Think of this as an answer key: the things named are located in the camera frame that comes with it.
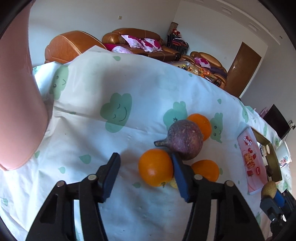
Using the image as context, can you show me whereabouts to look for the green-brown kiwi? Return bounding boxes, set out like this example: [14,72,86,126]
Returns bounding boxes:
[261,181,278,199]

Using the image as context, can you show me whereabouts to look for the orange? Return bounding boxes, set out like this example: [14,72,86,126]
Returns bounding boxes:
[191,160,220,182]
[138,149,174,187]

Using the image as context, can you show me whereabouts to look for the brownish yellow small fruit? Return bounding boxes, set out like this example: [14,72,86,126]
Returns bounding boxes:
[170,177,178,189]

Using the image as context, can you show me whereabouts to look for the pink biscuit tin box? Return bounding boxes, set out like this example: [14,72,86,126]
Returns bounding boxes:
[237,126,282,195]

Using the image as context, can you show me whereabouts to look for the white printed paper cup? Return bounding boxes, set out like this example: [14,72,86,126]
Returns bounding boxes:
[275,141,292,168]

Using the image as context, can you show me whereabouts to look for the black television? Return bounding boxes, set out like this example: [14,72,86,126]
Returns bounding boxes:
[263,104,290,140]

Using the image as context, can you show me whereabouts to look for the large purple passion fruit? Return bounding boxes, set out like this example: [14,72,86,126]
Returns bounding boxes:
[154,120,203,161]

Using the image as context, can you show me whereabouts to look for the small orange mandarin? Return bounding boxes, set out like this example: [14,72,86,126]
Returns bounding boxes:
[187,113,212,141]

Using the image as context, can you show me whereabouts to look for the pink kettle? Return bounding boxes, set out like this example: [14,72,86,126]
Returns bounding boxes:
[1,1,48,171]

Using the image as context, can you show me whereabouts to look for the white cloud-print tablecloth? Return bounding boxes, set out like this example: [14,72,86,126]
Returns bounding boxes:
[1,47,280,240]

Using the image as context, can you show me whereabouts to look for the brown wooden door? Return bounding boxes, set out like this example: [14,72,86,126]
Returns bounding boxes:
[225,42,261,97]

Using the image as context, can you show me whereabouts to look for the brown leather armchair right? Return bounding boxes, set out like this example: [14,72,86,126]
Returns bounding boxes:
[182,51,227,89]

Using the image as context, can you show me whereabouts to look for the brown leather armchair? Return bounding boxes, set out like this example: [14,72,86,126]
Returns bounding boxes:
[182,51,227,89]
[45,30,106,64]

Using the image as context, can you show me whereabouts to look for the coffee table with snacks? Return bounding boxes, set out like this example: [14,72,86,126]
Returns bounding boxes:
[169,61,221,86]

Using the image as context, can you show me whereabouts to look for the brown leather armchair left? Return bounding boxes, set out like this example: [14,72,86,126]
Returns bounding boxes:
[45,30,106,64]

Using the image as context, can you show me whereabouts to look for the black stacked stools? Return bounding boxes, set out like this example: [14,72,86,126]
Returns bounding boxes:
[166,29,189,55]

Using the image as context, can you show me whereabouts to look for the brown leather sofa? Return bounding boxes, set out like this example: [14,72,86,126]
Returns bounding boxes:
[102,28,181,62]

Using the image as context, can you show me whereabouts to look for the pink floral pillow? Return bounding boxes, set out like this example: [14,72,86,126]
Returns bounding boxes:
[121,35,163,53]

